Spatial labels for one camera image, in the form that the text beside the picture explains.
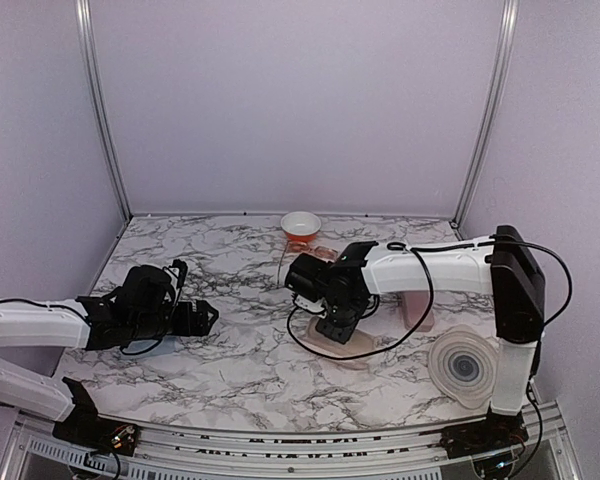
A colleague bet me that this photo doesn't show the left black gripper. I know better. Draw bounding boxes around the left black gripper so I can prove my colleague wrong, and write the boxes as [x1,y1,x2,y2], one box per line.
[131,299,219,340]

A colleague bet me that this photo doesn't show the pink soft glasses case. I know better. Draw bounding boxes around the pink soft glasses case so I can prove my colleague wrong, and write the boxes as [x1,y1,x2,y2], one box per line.
[301,317,377,371]

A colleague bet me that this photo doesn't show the pink hard glasses case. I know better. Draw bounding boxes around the pink hard glasses case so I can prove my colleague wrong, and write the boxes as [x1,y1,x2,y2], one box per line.
[401,291,435,333]

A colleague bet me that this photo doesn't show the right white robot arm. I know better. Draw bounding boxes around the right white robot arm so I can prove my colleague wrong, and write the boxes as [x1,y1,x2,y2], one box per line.
[284,225,545,458]

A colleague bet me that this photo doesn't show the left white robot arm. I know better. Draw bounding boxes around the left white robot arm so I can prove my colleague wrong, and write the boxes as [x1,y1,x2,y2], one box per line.
[0,260,219,453]

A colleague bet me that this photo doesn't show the pink transparent sunglasses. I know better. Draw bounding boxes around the pink transparent sunglasses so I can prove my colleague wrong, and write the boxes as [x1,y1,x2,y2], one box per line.
[276,241,339,288]

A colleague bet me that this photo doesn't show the orange white bowl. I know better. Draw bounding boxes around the orange white bowl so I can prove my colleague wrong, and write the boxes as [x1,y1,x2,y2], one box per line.
[280,211,322,242]

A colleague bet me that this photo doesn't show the grey swirl ceramic plate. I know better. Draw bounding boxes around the grey swirl ceramic plate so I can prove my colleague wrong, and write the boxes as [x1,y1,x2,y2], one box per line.
[428,325,497,410]

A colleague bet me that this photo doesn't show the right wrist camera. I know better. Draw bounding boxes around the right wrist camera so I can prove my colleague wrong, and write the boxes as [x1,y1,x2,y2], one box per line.
[292,293,325,316]

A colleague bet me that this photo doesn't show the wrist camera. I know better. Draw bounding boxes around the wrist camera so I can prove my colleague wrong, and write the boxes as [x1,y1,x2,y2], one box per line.
[164,259,189,290]
[292,293,325,316]

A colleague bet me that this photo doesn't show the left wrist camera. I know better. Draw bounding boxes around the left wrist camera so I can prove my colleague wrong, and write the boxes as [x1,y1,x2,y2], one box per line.
[164,259,189,290]

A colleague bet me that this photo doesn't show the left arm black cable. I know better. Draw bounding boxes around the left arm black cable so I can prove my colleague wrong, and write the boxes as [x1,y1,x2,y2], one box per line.
[0,259,191,357]

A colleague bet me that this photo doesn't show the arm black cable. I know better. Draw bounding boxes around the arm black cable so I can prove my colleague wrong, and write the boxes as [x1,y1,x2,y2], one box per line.
[285,239,574,359]
[0,259,191,357]

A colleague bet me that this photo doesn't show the front aluminium rail base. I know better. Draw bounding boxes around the front aluminium rail base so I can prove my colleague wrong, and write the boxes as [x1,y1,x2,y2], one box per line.
[0,403,582,479]

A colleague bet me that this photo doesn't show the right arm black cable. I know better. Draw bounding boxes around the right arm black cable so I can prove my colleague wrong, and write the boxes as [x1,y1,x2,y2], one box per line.
[285,239,574,359]

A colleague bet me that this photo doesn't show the left aluminium frame post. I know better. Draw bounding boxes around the left aluminium frame post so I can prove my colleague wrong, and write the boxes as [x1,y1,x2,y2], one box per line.
[75,0,133,224]

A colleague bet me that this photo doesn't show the aluminium frame post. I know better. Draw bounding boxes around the aluminium frame post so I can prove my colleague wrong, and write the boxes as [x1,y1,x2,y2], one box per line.
[452,0,520,230]
[75,0,133,224]

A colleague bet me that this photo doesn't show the right aluminium frame post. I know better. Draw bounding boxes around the right aluminium frame post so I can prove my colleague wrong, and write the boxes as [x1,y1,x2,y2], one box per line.
[452,0,520,230]

